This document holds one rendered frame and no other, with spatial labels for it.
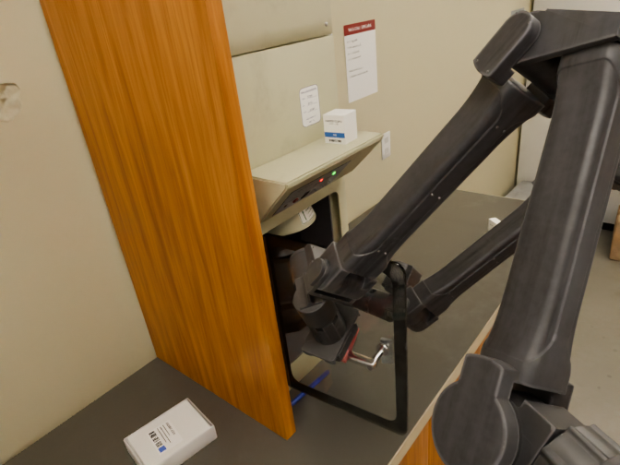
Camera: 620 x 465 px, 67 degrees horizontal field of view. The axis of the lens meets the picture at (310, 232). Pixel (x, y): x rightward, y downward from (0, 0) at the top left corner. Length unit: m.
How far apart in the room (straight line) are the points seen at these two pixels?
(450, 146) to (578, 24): 0.17
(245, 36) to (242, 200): 0.29
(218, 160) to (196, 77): 0.13
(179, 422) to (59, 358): 0.34
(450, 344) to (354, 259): 0.71
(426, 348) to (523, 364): 0.87
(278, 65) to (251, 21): 0.10
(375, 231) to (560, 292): 0.27
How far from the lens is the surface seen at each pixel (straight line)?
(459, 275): 0.95
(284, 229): 1.06
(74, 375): 1.35
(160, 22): 0.81
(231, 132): 0.74
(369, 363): 0.86
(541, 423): 0.42
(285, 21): 0.96
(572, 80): 0.51
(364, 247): 0.64
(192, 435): 1.13
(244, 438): 1.14
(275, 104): 0.94
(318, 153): 0.94
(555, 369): 0.46
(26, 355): 1.27
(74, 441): 1.30
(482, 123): 0.57
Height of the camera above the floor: 1.79
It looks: 27 degrees down
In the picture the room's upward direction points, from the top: 7 degrees counter-clockwise
